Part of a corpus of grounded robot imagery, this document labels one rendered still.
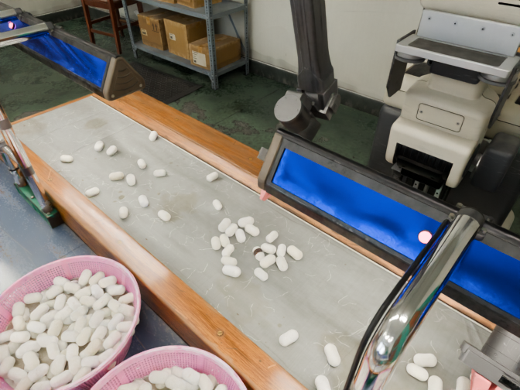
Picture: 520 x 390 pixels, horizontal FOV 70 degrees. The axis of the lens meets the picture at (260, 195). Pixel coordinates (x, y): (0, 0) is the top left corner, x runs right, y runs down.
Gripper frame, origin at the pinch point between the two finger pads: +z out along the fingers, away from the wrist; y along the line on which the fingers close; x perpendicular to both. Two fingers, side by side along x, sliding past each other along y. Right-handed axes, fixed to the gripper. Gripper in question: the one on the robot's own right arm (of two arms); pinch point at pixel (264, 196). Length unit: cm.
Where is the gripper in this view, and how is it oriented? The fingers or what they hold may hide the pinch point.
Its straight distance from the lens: 80.6
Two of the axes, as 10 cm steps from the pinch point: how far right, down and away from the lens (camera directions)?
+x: 4.3, 2.5, 8.7
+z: -5.1, 8.6, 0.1
